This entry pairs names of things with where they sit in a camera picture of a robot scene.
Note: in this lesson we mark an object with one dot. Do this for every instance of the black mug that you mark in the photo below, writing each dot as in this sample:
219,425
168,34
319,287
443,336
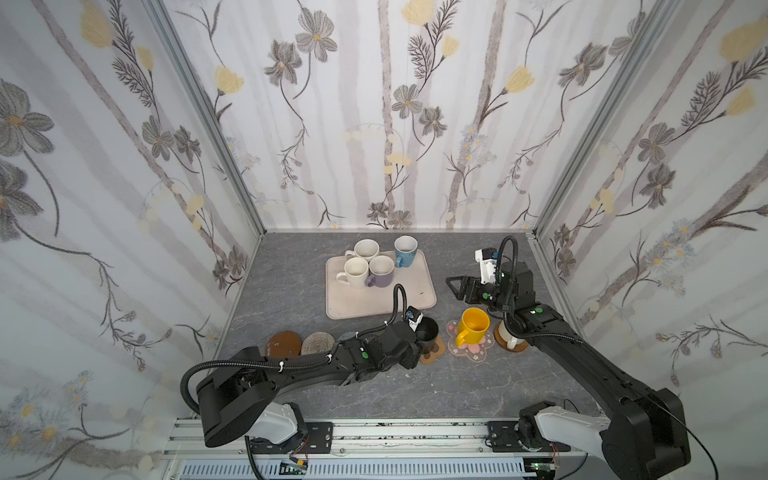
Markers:
426,333

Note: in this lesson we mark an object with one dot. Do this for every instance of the lavender mug white inside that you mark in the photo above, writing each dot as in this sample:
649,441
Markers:
381,271

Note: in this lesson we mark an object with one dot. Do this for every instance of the light blue mug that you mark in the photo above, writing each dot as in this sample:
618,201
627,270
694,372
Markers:
406,248

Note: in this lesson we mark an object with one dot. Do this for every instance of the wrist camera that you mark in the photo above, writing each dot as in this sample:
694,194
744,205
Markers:
413,317
487,261

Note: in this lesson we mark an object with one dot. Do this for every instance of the brown wooden round coaster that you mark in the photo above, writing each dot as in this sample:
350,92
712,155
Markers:
524,346
285,344

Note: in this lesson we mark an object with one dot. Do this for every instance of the yellow mug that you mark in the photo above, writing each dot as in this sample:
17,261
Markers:
472,327

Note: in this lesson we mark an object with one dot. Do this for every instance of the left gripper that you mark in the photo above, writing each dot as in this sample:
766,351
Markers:
411,343

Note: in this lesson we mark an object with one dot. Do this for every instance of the white slotted cable duct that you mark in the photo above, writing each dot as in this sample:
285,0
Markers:
370,468

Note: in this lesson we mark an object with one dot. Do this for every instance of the white speckled mug rear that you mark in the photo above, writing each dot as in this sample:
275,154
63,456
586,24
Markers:
366,249

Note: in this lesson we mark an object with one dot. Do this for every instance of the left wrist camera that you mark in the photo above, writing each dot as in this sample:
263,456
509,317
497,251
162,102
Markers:
413,317

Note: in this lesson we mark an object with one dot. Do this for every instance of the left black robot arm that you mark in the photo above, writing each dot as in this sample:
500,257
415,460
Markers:
236,398

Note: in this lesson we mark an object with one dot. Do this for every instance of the pink flower coaster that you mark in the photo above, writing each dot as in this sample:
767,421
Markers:
476,353

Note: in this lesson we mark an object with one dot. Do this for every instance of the brown paw-shaped coaster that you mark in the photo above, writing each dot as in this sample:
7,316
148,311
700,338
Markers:
437,349

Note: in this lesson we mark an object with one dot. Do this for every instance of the white mug red inside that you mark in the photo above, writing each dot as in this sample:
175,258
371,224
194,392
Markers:
506,339

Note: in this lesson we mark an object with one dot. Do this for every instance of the white woven round coaster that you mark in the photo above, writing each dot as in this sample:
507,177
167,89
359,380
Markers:
318,342

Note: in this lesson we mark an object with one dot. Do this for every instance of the beige plastic tray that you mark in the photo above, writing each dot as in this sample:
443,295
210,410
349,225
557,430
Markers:
344,302

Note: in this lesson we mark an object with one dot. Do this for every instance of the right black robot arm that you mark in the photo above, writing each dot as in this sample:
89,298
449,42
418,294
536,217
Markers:
641,434

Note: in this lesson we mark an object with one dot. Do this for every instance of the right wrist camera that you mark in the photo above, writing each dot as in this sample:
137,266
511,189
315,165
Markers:
487,261

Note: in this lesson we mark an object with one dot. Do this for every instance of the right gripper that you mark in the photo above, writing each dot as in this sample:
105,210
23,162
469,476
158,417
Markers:
477,288

